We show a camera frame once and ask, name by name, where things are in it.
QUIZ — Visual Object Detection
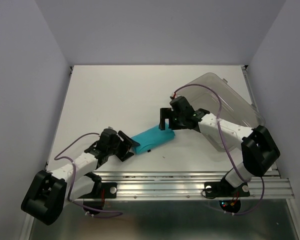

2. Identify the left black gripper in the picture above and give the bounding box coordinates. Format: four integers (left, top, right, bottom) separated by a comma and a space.
107, 130, 140, 162

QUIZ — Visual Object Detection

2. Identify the turquoise t shirt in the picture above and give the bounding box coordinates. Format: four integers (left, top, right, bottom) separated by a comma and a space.
131, 124, 175, 155

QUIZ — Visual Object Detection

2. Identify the clear plastic bin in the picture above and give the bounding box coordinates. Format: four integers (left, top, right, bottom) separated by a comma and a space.
178, 72, 266, 153

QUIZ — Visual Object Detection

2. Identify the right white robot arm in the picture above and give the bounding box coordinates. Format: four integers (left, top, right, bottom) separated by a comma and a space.
159, 96, 281, 198

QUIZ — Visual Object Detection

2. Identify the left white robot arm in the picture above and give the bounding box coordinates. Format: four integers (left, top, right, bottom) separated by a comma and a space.
21, 128, 140, 226

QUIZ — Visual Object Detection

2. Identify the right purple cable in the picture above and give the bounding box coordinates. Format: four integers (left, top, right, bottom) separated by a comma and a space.
169, 84, 266, 217

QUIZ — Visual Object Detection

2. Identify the purple cable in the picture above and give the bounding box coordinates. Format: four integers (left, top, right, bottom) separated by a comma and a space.
54, 132, 124, 218
169, 84, 266, 217

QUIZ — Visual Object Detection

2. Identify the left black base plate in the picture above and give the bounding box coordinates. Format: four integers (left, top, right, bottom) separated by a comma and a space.
78, 182, 117, 199

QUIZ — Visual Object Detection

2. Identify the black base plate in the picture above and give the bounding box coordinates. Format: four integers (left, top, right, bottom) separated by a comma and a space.
201, 181, 250, 199
78, 182, 117, 199

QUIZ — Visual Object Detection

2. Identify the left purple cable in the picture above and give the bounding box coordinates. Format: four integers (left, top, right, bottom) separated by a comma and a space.
54, 132, 124, 218

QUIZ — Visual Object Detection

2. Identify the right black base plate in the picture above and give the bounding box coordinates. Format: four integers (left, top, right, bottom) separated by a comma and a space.
201, 181, 250, 199

